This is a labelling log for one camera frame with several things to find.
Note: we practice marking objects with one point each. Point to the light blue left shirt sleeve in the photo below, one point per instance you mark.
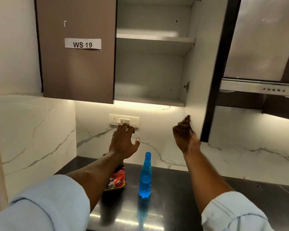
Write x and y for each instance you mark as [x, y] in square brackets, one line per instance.
[45, 206]

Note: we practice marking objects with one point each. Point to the blue plastic bottle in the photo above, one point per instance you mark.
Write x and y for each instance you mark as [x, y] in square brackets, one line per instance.
[145, 180]

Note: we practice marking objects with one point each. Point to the person's right hand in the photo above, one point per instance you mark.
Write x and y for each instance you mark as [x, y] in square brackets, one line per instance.
[185, 139]

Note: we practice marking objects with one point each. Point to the steel range hood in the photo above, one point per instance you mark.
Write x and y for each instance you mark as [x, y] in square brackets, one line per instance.
[257, 87]

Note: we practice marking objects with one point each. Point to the under-cabinet light strip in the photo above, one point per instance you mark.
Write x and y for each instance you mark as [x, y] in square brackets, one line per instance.
[149, 104]

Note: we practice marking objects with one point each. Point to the person's right forearm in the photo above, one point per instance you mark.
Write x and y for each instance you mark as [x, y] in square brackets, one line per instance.
[204, 178]

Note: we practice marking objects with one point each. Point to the white paper label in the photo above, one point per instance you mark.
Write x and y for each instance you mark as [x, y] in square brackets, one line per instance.
[83, 43]

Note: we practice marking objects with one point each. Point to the white wall switch panel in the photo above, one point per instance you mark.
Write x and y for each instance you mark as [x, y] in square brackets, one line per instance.
[124, 121]

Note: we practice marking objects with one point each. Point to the light blue shirt sleeve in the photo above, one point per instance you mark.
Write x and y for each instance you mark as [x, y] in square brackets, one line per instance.
[45, 206]
[233, 214]

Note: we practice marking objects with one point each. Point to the light blue right shirt sleeve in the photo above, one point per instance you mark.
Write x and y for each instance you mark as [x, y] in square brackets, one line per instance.
[233, 214]

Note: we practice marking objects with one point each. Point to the cabinet door dark edge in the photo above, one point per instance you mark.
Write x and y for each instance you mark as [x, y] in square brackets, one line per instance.
[207, 69]

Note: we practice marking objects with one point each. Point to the steel chimney cover panel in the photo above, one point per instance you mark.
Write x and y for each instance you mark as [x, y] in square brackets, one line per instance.
[257, 38]

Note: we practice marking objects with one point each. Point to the person's left thumb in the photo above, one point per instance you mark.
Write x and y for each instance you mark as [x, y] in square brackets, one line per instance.
[136, 144]

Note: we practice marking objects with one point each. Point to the person's left hand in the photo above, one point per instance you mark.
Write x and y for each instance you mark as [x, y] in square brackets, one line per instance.
[121, 144]

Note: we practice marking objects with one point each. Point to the brown closed cabinet door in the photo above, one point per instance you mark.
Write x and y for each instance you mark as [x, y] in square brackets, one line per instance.
[77, 69]

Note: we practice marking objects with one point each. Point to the person's right fingers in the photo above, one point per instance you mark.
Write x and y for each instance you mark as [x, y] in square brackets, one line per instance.
[186, 123]

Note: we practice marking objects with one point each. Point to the metal cabinet hinge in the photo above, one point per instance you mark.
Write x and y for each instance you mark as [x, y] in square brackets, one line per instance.
[187, 87]

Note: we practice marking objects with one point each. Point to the person's left forearm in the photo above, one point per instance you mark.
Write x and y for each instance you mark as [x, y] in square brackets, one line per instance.
[96, 175]

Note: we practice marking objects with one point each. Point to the white wall cabinet with shelf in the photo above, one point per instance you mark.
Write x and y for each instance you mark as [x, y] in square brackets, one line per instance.
[151, 67]

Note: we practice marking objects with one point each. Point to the dark jar with red label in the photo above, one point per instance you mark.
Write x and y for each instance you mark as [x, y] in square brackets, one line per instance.
[116, 181]

